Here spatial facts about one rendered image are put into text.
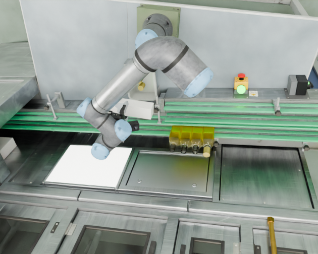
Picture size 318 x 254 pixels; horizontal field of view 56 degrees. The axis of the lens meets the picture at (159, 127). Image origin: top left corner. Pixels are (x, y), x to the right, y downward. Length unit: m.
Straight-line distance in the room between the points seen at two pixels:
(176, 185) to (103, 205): 0.37
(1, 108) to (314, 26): 1.65
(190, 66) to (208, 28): 0.68
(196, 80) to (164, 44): 0.15
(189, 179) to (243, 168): 0.31
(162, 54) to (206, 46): 0.72
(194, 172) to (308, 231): 0.57
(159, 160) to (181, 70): 0.81
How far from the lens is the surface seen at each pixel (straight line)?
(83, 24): 1.78
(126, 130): 1.17
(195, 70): 0.96
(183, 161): 1.65
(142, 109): 1.45
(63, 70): 1.96
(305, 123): 1.66
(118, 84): 1.05
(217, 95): 1.66
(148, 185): 1.54
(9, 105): 1.90
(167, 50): 0.94
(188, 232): 1.40
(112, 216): 1.50
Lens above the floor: 2.29
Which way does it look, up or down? 52 degrees down
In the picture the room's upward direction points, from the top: 161 degrees counter-clockwise
